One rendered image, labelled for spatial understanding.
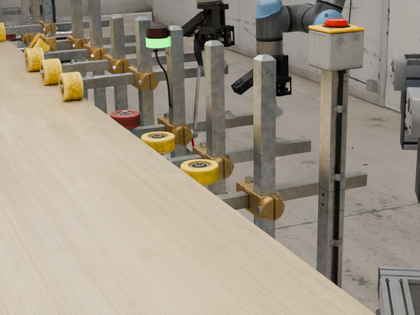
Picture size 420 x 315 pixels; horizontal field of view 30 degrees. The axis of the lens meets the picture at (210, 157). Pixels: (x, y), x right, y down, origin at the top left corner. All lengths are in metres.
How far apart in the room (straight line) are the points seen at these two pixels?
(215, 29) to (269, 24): 0.19
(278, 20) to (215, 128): 0.46
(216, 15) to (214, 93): 0.31
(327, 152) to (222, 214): 0.22
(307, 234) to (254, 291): 2.51
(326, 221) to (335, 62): 0.30
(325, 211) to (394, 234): 2.23
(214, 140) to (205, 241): 0.61
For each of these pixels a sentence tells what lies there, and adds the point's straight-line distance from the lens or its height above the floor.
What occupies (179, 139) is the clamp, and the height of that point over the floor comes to 0.84.
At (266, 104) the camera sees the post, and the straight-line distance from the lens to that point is 1.60.
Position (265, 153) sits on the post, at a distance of 1.63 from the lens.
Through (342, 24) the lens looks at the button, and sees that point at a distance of 1.35.
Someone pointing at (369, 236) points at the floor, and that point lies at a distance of 3.62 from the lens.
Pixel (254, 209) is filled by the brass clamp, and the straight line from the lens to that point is 1.67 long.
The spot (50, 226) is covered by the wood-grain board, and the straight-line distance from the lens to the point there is 1.37.
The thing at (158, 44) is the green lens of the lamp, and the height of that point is 1.09.
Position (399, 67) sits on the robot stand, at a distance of 2.33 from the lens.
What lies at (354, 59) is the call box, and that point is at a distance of 1.35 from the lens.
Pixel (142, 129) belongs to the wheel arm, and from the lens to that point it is 2.10.
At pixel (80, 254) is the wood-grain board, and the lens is 1.25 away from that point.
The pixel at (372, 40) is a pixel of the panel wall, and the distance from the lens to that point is 6.04.
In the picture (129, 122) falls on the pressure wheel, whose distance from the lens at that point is 2.05.
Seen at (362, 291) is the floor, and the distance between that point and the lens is 3.12.
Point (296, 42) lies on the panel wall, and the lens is 7.12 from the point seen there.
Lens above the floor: 1.41
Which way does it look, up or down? 17 degrees down
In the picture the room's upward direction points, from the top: 1 degrees counter-clockwise
